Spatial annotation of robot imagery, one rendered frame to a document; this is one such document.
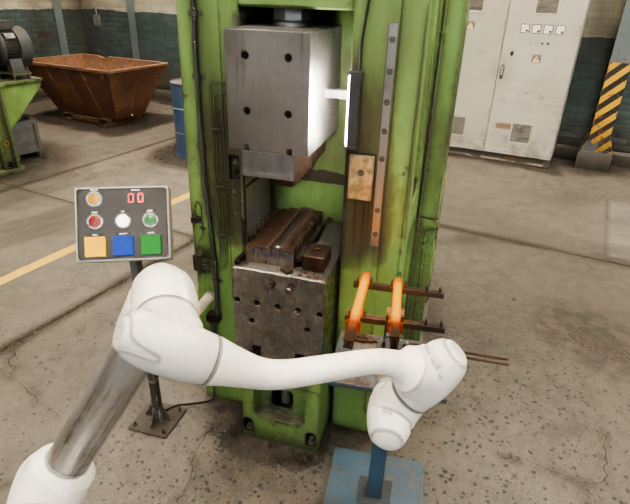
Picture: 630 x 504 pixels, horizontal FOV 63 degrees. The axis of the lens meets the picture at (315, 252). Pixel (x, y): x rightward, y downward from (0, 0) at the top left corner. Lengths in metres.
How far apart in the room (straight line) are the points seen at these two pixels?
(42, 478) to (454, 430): 1.88
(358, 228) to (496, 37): 5.11
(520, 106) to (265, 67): 5.36
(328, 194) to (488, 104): 4.80
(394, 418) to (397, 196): 0.97
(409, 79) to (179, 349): 1.23
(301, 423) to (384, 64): 1.53
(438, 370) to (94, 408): 0.75
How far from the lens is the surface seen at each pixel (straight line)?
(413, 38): 1.82
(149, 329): 0.97
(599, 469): 2.81
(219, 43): 2.01
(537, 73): 6.84
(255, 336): 2.16
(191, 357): 0.98
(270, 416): 2.45
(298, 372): 1.07
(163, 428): 2.63
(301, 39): 1.74
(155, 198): 2.05
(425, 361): 1.14
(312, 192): 2.37
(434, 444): 2.63
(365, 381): 1.79
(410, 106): 1.85
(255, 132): 1.85
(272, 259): 2.01
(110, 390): 1.23
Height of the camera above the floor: 1.88
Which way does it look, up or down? 27 degrees down
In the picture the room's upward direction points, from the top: 2 degrees clockwise
